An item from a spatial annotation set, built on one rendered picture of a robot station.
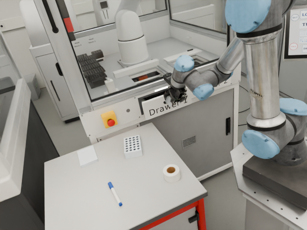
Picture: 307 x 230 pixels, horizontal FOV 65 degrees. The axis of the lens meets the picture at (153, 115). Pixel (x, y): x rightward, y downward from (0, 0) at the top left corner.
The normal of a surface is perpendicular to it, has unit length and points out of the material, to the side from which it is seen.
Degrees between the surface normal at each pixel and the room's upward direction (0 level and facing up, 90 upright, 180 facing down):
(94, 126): 90
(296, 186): 3
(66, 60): 90
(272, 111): 82
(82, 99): 90
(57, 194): 0
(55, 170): 0
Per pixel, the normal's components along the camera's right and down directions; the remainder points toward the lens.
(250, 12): -0.80, 0.33
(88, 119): 0.38, 0.44
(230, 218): -0.17, -0.83
